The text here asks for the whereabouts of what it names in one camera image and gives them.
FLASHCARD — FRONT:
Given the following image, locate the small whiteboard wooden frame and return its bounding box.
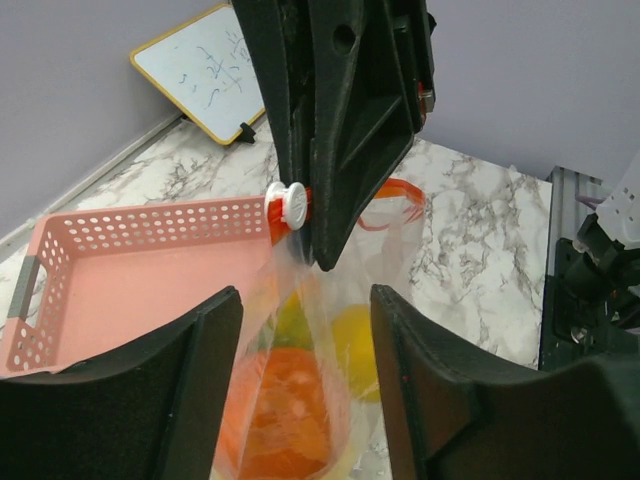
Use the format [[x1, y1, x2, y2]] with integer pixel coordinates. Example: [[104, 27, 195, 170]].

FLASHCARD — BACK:
[[130, 4, 265, 145]]

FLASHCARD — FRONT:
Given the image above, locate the yellow toy fruit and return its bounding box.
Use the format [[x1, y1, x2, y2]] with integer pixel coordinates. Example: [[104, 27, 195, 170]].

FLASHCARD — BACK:
[[331, 304, 380, 403]]

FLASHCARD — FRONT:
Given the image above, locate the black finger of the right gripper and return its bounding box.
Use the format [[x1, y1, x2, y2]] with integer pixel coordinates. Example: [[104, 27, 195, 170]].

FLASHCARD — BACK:
[[232, 0, 313, 186], [310, 1, 435, 271]]

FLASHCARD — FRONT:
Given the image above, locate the green yellow toy mango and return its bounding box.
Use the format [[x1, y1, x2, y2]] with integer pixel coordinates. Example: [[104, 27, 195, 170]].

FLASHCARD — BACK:
[[267, 292, 314, 350]]

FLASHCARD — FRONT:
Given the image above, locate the orange toy tangerine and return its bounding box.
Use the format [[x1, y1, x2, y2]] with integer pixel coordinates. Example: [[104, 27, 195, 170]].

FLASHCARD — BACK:
[[214, 347, 349, 479]]

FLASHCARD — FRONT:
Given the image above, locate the pink plastic basket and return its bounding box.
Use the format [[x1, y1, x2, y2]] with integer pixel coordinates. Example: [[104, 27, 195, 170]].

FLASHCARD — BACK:
[[1, 196, 271, 377]]

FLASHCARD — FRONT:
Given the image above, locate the aluminium frame rail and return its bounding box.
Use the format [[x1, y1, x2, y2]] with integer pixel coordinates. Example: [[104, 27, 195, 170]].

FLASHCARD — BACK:
[[547, 166, 610, 244]]

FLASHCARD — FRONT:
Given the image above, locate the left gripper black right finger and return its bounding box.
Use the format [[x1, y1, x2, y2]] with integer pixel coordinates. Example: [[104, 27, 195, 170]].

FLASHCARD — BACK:
[[370, 285, 639, 479]]

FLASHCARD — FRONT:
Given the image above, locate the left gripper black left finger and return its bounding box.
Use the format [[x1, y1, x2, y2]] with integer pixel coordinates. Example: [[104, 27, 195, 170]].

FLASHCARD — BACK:
[[1, 287, 243, 479]]

